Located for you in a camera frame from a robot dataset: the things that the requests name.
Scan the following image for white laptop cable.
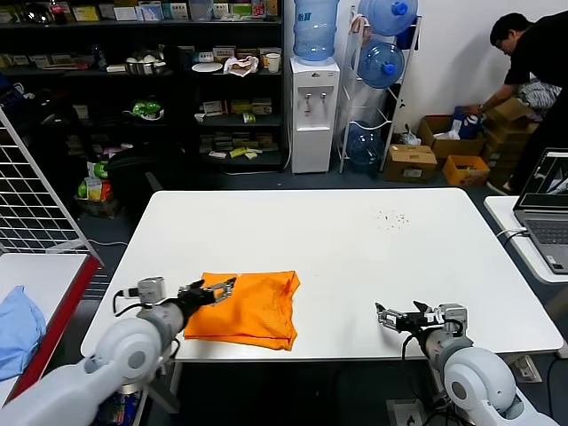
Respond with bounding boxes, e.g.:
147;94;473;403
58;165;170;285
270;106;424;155
495;226;530;243

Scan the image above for light blue cloth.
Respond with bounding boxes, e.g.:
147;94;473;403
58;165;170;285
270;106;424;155
0;285;48;382

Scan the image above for teal glass bottle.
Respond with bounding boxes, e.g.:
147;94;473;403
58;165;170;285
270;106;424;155
92;43;109;72

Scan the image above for blue water cooler bottle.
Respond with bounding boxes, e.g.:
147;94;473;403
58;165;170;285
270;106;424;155
357;0;419;37
345;121;386;168
358;40;406;91
293;0;340;67

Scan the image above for dark woven basket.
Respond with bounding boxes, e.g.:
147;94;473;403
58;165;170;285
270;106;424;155
74;194;122;219

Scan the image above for black office chair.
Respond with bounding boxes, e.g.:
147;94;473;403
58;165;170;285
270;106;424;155
106;145;190;218

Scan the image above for clear plastic bag with food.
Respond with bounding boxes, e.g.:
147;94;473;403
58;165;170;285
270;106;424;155
223;56;260;80

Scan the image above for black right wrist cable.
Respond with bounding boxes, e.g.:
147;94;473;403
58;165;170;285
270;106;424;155
400;332;418;360

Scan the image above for orange t-shirt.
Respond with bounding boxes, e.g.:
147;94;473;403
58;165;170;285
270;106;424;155
182;270;302;352

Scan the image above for person in black clothes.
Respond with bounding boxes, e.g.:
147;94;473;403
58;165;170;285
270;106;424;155
490;11;568;196

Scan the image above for scattered dark crumbs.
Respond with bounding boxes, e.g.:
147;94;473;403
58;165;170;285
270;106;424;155
375;210;411;230

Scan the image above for yellow and white carton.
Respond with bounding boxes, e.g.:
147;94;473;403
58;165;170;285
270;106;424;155
72;4;99;22

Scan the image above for black shelving unit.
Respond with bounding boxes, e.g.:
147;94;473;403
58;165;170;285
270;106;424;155
0;0;286;175

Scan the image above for pale blue tub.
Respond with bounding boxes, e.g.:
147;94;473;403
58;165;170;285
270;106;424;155
189;0;214;22

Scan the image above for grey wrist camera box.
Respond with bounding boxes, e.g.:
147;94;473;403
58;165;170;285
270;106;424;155
439;304;469;332
136;277;167;308

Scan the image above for white wire bottle rack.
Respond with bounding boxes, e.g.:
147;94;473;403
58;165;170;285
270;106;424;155
337;4;422;175

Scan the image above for metal bowl of white buns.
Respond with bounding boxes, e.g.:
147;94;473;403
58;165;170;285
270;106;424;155
125;50;169;75

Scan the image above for blue and white bag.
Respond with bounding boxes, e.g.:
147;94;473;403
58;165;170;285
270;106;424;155
452;105;487;139

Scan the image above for red-label cola bottle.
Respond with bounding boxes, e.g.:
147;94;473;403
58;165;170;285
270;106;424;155
47;0;68;26

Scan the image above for yellow cardboard box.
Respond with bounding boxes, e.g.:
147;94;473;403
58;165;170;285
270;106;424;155
441;154;492;187

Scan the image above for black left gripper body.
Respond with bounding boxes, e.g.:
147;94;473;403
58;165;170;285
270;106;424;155
177;279;215;317

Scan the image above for grey box with black mark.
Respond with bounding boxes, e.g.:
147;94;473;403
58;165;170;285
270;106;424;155
385;398;428;426

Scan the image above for grey laptop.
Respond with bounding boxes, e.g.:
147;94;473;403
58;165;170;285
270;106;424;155
512;148;568;275

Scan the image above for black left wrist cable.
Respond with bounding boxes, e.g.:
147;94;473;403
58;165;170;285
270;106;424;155
113;290;143;318

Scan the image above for bowl of green apples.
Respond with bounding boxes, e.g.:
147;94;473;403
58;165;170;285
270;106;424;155
122;99;165;122

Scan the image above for pale pink rag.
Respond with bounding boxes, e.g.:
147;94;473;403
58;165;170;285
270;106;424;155
350;12;374;46

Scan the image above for person's bare forearm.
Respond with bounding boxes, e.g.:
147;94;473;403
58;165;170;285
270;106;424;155
483;82;518;112

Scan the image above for stack of flat cardboard boxes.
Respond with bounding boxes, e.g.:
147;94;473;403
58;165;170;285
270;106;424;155
481;97;540;187

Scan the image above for white water dispenser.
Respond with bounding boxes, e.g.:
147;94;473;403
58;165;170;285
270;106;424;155
288;57;342;175

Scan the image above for blue and white carton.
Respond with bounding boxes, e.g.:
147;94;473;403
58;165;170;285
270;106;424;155
136;2;163;21

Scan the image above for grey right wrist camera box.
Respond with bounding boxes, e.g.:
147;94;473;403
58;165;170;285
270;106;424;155
439;304;469;332

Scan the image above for pile of striped clothes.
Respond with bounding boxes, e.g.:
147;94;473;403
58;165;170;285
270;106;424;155
517;79;563;110

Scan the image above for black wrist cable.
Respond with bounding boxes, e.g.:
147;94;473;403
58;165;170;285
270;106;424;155
113;290;143;318
400;332;418;360

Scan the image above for white side desk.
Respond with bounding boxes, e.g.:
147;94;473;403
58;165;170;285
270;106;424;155
483;194;568;285

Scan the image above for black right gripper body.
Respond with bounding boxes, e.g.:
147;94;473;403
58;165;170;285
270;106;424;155
396;312;439;339

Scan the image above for open brown cardboard box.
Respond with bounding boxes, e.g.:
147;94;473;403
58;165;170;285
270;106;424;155
416;115;485;162

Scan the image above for red-edged white table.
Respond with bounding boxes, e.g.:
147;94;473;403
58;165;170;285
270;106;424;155
0;252;101;400

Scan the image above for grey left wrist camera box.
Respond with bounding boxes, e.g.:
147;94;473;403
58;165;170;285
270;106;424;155
136;277;167;308

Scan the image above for closed brown cardboard box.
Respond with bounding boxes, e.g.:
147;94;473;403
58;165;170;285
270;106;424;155
383;144;439;184

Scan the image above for green and orange snack bags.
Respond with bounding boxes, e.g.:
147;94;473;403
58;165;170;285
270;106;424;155
77;161;114;203

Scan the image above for white wire grid panel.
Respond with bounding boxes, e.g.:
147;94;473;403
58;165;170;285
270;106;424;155
0;106;106;268

